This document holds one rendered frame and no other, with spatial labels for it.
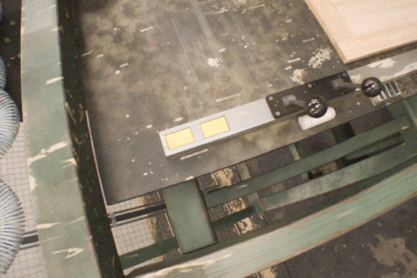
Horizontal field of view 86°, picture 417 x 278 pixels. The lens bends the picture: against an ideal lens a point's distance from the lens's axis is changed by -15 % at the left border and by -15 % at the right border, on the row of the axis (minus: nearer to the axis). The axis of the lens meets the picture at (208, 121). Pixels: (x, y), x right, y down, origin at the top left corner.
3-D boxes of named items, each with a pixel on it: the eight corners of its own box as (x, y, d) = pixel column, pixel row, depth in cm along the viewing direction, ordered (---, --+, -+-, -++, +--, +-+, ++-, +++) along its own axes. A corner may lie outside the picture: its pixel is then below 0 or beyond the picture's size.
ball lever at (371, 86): (342, 90, 53) (388, 95, 40) (328, 95, 53) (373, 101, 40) (339, 73, 53) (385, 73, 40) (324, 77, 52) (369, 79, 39)
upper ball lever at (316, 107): (296, 106, 52) (334, 116, 39) (279, 112, 52) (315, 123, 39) (292, 88, 51) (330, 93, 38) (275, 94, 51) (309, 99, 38)
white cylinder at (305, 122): (301, 131, 54) (331, 120, 54) (306, 127, 51) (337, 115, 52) (296, 119, 55) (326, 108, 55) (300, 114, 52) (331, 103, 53)
